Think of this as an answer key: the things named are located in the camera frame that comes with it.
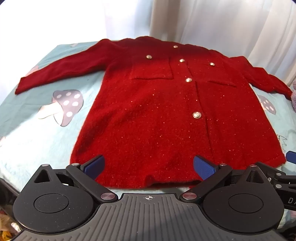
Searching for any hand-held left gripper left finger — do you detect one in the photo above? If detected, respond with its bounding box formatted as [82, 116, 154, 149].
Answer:
[32, 155, 117, 203]

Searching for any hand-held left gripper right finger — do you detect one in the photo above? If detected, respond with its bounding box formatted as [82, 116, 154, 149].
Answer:
[180, 155, 266, 203]

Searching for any red knitted cardigan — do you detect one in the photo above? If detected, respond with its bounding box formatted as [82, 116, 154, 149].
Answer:
[15, 36, 293, 189]

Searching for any teal mushroom print bed sheet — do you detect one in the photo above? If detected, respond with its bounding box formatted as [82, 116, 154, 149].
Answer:
[0, 42, 296, 193]

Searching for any colourful cloth pile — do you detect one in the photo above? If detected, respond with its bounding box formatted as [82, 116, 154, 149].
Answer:
[0, 178, 23, 241]

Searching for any white curtain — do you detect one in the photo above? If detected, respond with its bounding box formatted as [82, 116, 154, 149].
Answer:
[148, 0, 296, 86]

